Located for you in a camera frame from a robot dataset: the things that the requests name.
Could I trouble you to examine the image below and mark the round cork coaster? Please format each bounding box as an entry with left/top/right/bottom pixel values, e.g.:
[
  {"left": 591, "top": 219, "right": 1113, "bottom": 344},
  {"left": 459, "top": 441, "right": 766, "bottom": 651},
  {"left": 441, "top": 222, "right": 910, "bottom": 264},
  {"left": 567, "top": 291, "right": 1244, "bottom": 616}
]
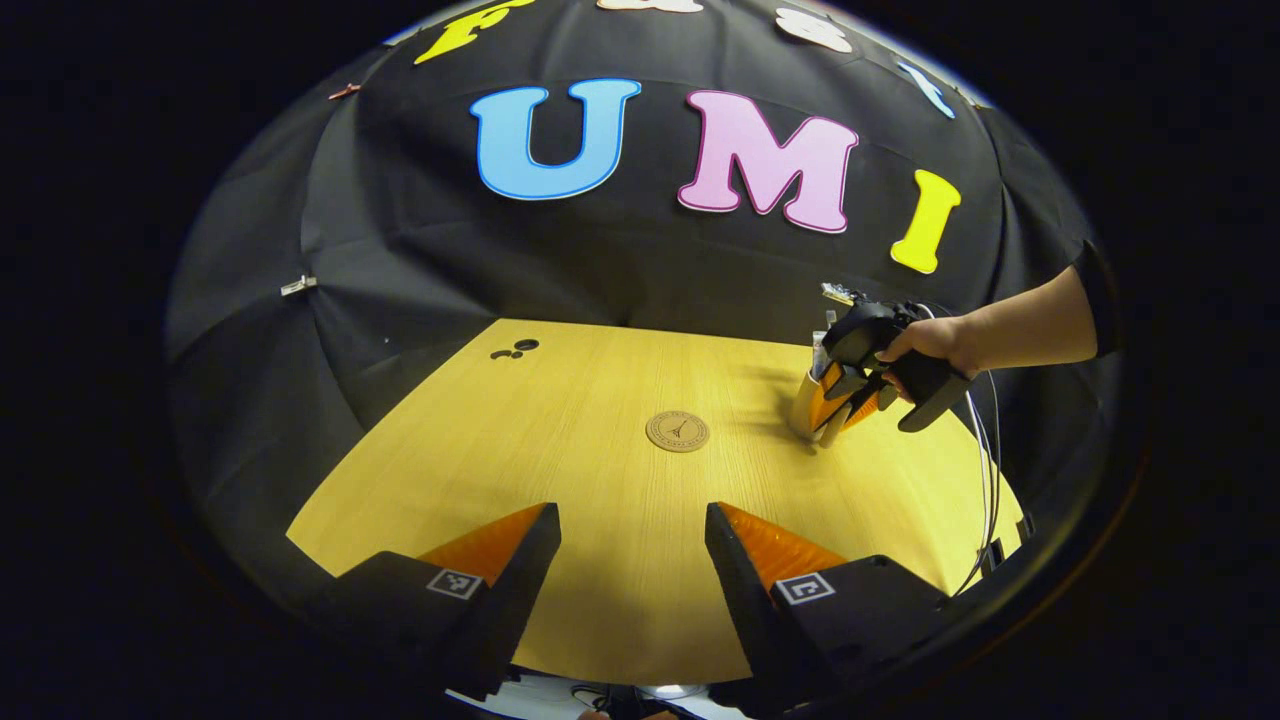
[{"left": 646, "top": 411, "right": 711, "bottom": 454}]

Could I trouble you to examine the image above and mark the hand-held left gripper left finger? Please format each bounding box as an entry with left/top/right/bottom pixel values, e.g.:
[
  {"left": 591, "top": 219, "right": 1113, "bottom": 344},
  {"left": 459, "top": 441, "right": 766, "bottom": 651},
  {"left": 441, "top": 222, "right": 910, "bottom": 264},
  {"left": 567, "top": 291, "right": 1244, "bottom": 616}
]
[{"left": 305, "top": 503, "right": 561, "bottom": 701}]

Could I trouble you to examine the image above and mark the black backdrop cloth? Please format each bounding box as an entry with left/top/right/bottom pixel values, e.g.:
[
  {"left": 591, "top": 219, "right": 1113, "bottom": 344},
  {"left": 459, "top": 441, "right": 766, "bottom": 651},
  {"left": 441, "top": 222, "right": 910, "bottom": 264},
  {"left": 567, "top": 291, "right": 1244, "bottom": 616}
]
[{"left": 165, "top": 0, "right": 1126, "bottom": 621}]

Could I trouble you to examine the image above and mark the wooden desktop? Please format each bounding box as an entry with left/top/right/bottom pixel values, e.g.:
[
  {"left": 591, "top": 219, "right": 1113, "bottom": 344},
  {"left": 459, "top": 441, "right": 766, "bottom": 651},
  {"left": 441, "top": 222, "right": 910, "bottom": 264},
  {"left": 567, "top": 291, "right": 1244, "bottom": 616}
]
[{"left": 287, "top": 318, "right": 1026, "bottom": 686}]

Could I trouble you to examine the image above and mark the thin grey cable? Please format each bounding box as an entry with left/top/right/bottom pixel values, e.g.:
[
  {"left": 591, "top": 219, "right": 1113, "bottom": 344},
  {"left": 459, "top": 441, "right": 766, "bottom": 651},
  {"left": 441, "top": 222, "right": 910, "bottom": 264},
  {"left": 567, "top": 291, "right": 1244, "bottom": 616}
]
[{"left": 915, "top": 300, "right": 1006, "bottom": 599}]

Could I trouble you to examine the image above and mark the beige cup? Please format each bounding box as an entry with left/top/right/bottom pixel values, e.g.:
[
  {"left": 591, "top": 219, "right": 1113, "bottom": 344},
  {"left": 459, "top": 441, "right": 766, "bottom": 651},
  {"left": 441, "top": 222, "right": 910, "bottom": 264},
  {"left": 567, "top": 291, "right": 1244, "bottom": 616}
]
[{"left": 790, "top": 365, "right": 853, "bottom": 448}]

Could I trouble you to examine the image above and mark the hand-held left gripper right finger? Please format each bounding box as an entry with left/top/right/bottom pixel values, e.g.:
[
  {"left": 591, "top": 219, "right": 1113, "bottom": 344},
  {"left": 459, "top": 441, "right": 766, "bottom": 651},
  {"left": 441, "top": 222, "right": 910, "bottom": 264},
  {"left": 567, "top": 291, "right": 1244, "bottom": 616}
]
[{"left": 705, "top": 503, "right": 951, "bottom": 716}]

